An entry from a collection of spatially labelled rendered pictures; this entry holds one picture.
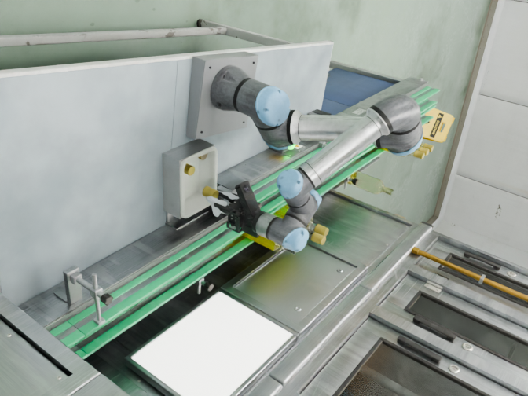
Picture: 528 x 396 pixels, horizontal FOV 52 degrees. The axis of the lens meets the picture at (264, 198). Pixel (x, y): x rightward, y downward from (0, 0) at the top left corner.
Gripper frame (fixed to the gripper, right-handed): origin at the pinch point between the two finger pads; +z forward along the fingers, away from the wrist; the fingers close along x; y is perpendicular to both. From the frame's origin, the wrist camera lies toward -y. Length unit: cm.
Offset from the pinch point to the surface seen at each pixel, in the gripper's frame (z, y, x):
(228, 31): 71, -23, 90
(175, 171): 11.0, -7.0, -6.1
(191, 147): 13.5, -11.2, 3.9
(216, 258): -1.4, 25.4, -0.1
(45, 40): 72, -37, -7
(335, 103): 27, 12, 126
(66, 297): 9, 14, -52
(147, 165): 17.1, -9.6, -12.5
